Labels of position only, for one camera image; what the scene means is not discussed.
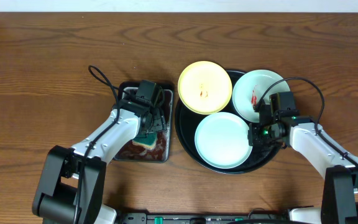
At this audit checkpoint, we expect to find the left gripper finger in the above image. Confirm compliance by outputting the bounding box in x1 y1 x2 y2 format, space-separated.
150 108 167 133
162 90 170 123

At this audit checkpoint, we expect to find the green yellow sponge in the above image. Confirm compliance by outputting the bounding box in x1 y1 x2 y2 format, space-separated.
132 133 157 149

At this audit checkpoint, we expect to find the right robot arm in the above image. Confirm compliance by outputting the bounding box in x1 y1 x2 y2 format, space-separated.
249 103 358 223

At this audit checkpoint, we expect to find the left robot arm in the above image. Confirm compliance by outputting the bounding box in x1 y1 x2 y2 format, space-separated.
32 88 173 223

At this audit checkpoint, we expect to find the round black tray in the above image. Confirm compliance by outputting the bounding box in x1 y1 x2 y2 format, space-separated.
175 70 282 174

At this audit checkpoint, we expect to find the rectangular metal soapy tray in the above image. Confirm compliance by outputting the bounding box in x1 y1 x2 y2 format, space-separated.
114 82 175 163

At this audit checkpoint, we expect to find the yellow plate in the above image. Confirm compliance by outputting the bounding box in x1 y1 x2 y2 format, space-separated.
178 61 232 114

